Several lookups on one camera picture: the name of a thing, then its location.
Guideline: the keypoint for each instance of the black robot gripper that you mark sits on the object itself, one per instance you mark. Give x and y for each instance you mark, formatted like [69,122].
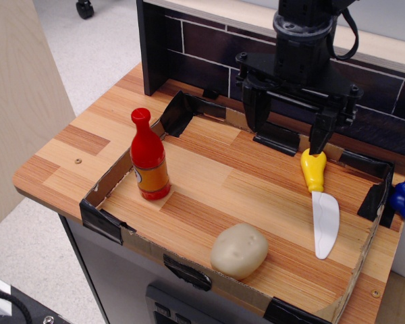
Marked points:
[299,73]

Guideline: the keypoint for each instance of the red hot sauce bottle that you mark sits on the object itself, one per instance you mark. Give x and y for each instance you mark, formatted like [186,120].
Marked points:
[148,158]

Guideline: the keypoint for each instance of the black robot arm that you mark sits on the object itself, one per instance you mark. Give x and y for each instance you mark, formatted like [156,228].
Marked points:
[312,14]

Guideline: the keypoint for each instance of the cardboard fence with black tape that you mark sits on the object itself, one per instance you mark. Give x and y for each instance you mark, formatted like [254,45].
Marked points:
[164,245]

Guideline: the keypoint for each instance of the dark tile backsplash panel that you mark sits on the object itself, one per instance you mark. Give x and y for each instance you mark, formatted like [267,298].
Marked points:
[202,52]

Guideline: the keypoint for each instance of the beige toy potato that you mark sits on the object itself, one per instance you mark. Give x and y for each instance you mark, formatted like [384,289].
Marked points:
[239,251]

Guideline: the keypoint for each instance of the black caster wheel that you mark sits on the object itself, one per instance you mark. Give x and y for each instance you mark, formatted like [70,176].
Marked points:
[85,9]

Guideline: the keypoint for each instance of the light plywood panel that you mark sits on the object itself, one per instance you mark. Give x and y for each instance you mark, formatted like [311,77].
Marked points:
[34,105]

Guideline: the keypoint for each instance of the black equipment base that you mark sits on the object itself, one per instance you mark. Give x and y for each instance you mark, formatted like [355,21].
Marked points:
[17,307]

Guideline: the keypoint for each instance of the yellow handled toy knife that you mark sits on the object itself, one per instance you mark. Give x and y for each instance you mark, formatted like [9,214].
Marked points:
[326,211]

